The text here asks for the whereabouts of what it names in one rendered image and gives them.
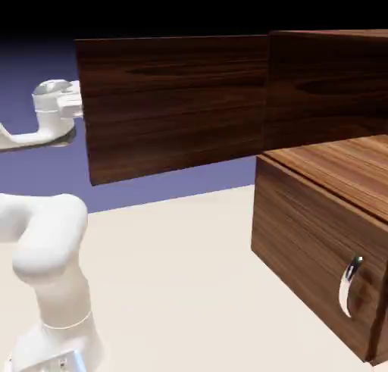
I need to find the wide dark wood cabinet door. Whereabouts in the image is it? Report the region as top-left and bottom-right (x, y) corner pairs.
(74, 34), (270, 187)

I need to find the dark wood cabinet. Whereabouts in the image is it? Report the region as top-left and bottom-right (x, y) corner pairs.
(250, 28), (388, 367)

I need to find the wood cabinet door with handle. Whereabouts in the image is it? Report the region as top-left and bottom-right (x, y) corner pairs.
(250, 154), (388, 364)

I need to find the curved silver door handle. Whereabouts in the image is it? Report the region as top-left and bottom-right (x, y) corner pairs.
(338, 255), (364, 319)

